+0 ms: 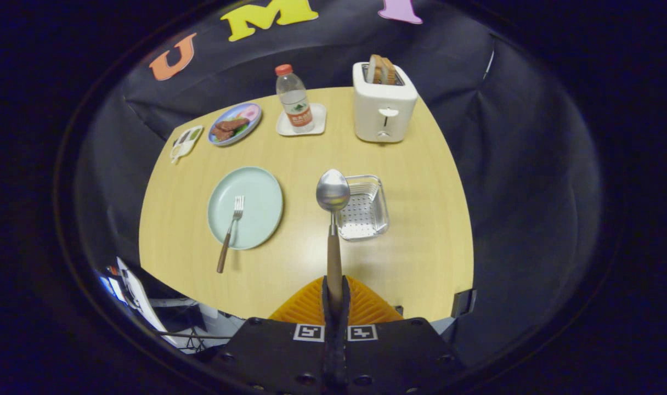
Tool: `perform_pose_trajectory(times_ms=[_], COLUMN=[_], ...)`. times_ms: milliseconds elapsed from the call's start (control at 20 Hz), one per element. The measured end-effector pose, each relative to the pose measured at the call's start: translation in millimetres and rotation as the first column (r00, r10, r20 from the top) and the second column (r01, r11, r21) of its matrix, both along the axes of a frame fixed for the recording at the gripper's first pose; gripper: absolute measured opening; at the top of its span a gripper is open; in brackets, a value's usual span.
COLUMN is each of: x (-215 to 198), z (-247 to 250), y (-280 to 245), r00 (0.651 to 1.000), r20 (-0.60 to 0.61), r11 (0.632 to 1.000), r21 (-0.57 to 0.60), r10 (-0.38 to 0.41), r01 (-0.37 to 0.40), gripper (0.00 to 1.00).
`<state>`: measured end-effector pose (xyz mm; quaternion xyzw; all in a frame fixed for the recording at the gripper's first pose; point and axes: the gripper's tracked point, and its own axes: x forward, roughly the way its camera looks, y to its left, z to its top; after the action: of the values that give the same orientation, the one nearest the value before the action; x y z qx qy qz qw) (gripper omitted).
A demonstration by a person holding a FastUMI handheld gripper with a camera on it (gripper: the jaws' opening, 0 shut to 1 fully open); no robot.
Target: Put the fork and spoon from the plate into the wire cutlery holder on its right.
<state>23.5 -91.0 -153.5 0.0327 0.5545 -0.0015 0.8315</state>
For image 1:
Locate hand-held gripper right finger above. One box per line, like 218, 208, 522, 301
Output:
336, 276, 466, 395

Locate metal spoon with wooden handle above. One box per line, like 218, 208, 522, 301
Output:
316, 169, 351, 316

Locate perforated metal basket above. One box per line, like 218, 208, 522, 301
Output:
335, 174, 390, 241

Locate blue patterned plate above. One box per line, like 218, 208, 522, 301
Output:
208, 103, 262, 146

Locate white toaster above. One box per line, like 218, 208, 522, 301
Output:
353, 61, 419, 144

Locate clear water bottle red cap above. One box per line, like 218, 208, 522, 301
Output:
274, 64, 315, 134

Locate pale green plate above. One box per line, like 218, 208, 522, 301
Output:
207, 166, 284, 251

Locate black backdrop cloth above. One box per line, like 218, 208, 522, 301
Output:
73, 0, 603, 363

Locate black table bracket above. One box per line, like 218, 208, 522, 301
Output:
451, 289, 477, 318

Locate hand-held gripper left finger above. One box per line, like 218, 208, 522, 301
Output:
210, 276, 337, 395

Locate metal fork with wooden handle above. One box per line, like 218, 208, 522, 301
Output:
217, 195, 245, 274

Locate brown meat pieces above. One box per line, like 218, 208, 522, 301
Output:
211, 117, 250, 142

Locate white square coaster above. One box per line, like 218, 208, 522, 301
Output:
276, 103, 327, 137

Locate white divided sauce dish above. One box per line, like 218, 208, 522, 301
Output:
170, 125, 204, 164

